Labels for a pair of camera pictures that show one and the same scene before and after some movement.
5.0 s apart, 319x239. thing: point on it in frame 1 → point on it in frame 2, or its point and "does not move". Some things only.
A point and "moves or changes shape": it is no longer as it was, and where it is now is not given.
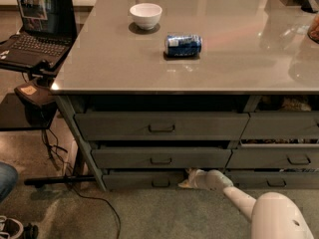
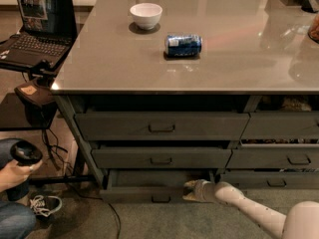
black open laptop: (49, 24) does not move
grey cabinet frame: (70, 118) does not move
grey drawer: (274, 180) does not move
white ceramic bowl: (146, 15) does not move
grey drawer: (143, 179) moves or changes shape
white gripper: (198, 179) → (203, 190)
